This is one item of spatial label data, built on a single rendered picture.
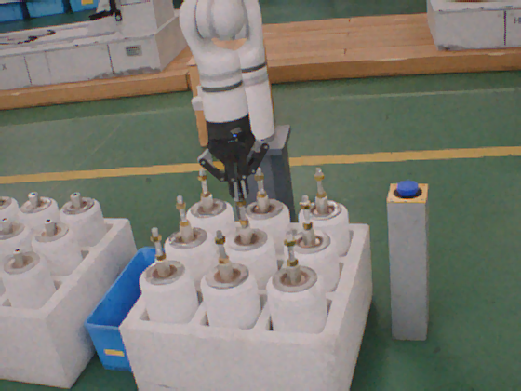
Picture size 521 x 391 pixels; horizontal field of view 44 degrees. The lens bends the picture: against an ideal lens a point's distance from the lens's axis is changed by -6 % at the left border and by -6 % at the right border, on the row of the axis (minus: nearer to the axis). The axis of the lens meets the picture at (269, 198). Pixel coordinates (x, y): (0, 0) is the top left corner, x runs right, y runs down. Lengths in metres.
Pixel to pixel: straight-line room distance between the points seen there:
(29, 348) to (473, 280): 0.96
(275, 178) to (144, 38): 1.72
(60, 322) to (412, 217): 0.70
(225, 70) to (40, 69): 2.36
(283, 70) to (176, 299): 1.90
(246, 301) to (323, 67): 1.91
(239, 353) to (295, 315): 0.12
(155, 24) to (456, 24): 1.35
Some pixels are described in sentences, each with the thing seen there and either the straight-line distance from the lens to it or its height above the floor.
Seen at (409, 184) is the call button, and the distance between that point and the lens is 1.22.
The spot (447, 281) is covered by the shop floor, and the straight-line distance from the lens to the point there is 1.54.
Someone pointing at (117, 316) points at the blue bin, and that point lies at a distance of 1.48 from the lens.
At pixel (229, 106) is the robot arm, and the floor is 0.52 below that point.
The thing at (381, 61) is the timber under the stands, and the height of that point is 0.07.
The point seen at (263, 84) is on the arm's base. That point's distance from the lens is 1.50.
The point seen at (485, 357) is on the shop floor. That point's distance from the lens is 1.34.
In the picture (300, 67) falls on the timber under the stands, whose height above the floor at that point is 0.06.
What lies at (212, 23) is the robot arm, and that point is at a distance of 1.07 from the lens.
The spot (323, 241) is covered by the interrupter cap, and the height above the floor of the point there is 0.25.
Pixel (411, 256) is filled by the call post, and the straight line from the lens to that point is 1.25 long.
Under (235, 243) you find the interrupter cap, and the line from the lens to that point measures 1.25.
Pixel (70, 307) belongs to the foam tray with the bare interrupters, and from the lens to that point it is 1.38.
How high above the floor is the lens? 0.87
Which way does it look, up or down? 27 degrees down
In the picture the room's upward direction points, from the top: 8 degrees counter-clockwise
